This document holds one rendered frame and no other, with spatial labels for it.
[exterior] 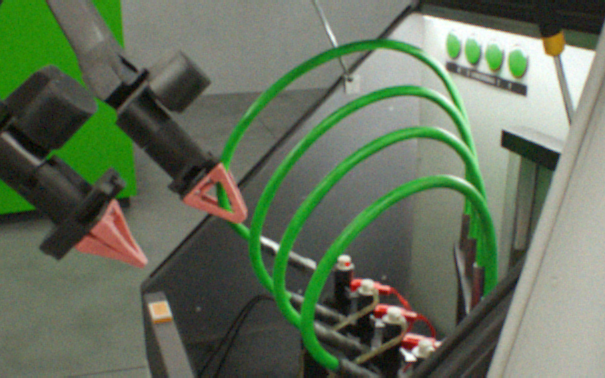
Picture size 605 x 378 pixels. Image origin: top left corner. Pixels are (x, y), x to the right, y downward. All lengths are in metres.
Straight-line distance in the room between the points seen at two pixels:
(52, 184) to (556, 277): 0.50
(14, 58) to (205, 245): 2.93
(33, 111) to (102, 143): 3.50
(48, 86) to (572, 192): 0.50
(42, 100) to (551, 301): 0.51
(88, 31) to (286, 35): 6.55
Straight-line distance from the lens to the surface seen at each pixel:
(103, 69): 0.97
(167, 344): 1.15
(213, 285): 1.33
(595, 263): 0.63
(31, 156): 0.77
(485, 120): 1.17
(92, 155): 4.26
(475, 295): 0.94
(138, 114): 0.91
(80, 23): 1.07
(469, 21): 1.15
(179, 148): 0.91
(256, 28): 7.48
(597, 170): 0.64
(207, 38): 7.41
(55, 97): 0.73
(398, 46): 0.96
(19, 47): 4.10
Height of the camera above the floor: 1.55
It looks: 20 degrees down
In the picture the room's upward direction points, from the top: straight up
